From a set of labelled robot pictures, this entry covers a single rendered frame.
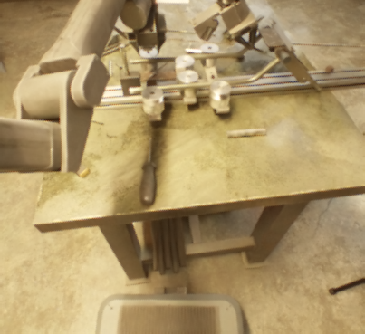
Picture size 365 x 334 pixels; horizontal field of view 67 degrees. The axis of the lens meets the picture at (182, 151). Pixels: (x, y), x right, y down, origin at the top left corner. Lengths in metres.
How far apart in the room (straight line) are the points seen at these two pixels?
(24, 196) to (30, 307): 0.60
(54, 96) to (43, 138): 0.06
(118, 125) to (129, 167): 0.14
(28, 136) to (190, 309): 0.93
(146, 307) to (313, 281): 0.81
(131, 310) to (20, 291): 0.63
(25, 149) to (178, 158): 0.39
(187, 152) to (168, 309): 0.66
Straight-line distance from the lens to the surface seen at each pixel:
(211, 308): 1.14
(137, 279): 1.43
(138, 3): 0.63
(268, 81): 0.82
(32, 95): 0.39
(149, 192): 0.56
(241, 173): 0.63
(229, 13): 0.72
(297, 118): 0.78
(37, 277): 1.58
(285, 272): 1.52
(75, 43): 0.42
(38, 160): 0.33
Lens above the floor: 1.39
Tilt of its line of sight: 51 degrees down
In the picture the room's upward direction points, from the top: straight up
